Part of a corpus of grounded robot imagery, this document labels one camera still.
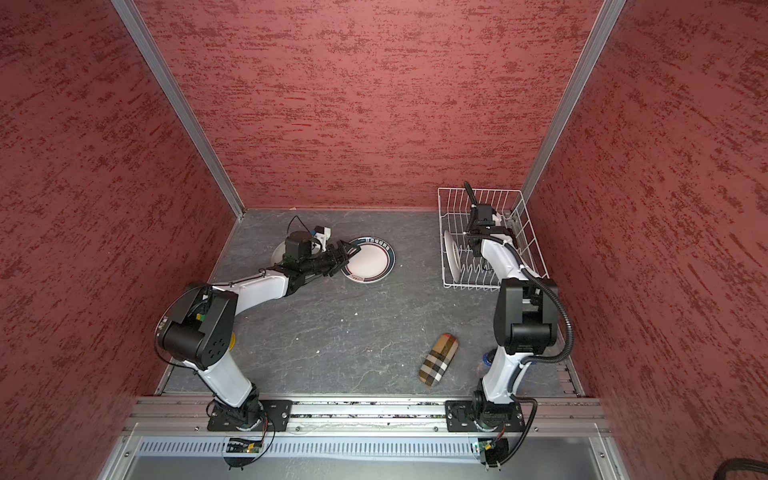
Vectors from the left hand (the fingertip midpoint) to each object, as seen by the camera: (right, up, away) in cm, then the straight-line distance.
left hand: (356, 258), depth 91 cm
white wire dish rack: (+40, +11, +23) cm, 47 cm away
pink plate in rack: (+31, +1, +1) cm, 31 cm away
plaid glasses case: (+24, -28, -10) cm, 38 cm away
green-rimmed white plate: (+5, -3, +13) cm, 14 cm away
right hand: (+48, +3, -1) cm, 49 cm away
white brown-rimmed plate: (-30, +1, +15) cm, 34 cm away
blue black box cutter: (+39, -28, -8) cm, 48 cm away
